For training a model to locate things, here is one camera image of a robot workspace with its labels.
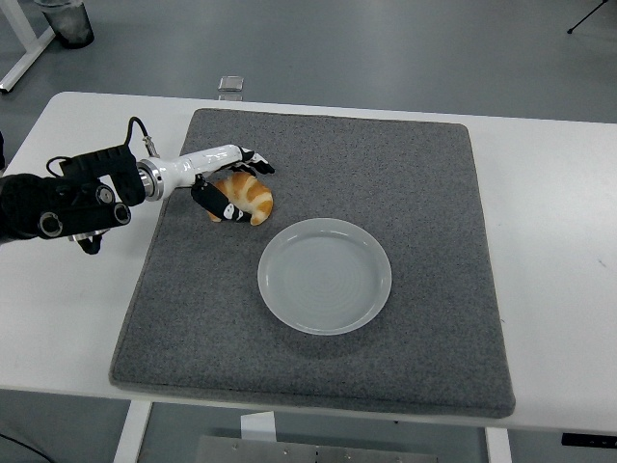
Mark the white desk frame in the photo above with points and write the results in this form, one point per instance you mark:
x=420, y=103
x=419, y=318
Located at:
x=19, y=53

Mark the black table control panel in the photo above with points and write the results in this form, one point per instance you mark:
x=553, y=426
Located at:
x=590, y=439

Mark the black mesh waste bin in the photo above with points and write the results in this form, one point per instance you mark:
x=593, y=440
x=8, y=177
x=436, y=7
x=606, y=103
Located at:
x=70, y=24

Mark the black tripod leg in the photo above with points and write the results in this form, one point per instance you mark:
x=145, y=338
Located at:
x=585, y=17

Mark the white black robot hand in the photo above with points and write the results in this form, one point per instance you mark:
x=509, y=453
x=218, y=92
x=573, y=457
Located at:
x=193, y=164

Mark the small clear floor box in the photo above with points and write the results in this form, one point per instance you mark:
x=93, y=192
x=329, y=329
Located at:
x=231, y=83

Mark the white table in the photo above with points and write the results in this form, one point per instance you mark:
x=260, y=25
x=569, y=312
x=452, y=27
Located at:
x=544, y=241

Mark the round pale grey plate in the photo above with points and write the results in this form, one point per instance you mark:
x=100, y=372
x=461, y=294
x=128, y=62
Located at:
x=323, y=280

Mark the white paper tag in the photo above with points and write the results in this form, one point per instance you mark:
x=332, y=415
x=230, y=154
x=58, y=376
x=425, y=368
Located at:
x=258, y=427

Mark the grey metal plate with screws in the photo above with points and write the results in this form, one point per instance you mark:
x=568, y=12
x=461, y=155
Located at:
x=260, y=451

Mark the grey felt mat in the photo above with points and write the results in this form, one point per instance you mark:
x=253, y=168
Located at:
x=385, y=169

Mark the golden croissant bread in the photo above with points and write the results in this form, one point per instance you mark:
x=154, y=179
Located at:
x=255, y=195

